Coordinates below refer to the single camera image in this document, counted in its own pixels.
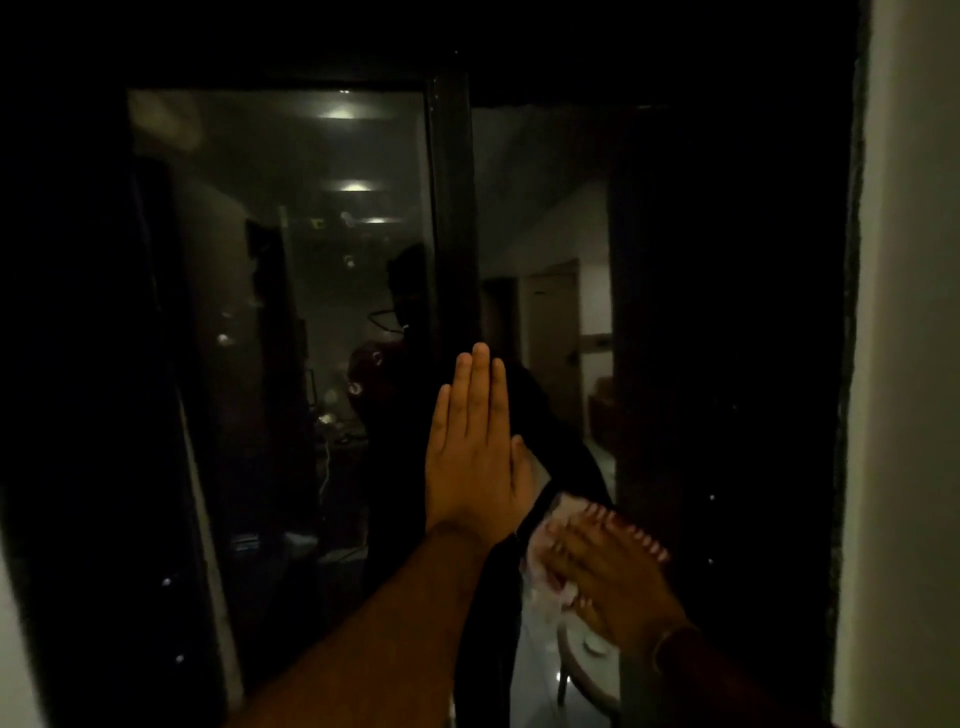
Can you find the white wiping cloth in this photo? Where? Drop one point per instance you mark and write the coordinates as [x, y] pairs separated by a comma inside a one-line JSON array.
[[541, 574]]

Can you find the person's right thumb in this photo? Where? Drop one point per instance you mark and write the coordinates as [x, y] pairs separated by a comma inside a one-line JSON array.
[[559, 559]]

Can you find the person's left middle finger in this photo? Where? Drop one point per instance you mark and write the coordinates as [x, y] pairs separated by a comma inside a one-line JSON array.
[[481, 394]]

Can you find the white round stool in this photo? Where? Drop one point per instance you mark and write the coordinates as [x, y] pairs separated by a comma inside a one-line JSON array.
[[589, 667]]

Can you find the dark window frame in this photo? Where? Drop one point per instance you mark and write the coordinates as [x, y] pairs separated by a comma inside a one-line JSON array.
[[454, 225]]

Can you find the person's left forearm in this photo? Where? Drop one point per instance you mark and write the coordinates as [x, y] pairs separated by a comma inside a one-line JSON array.
[[375, 637]]

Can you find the person's right hand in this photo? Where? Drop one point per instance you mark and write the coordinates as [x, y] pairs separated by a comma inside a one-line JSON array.
[[611, 585]]

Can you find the person's right forearm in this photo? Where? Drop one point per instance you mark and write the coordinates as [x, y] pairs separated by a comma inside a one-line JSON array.
[[712, 686]]

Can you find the person's left hand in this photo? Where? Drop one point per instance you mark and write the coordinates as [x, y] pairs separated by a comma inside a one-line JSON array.
[[469, 480]]

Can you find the gold bangle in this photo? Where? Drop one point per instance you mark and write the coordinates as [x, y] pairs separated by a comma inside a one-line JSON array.
[[670, 637]]

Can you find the window glass pane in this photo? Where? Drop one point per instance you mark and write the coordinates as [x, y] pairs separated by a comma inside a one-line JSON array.
[[555, 300], [300, 300]]

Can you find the person's left thumb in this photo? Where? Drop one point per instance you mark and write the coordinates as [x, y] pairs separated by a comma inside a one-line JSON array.
[[527, 469]]

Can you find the person's left little finger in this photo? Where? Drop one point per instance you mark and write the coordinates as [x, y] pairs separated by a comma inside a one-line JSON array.
[[440, 420]]

